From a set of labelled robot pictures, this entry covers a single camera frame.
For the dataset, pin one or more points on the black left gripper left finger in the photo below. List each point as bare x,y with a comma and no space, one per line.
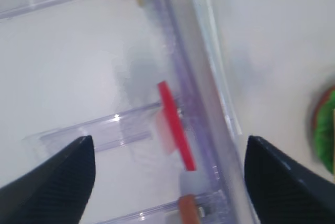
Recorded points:
57,191

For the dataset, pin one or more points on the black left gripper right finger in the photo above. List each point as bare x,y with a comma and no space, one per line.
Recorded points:
282,190

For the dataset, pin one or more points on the green lettuce leaf on tray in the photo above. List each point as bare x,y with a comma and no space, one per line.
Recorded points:
324,130

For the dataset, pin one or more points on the red tomato slice in stack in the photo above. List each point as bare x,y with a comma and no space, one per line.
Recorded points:
318,103

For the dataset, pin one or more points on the red tomato slice standing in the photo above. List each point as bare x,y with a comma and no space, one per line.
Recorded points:
175,126

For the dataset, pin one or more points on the clear acrylic left rack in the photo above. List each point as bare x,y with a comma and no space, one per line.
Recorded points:
71,68

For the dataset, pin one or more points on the white rectangular tray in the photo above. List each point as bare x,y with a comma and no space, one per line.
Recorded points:
267,64

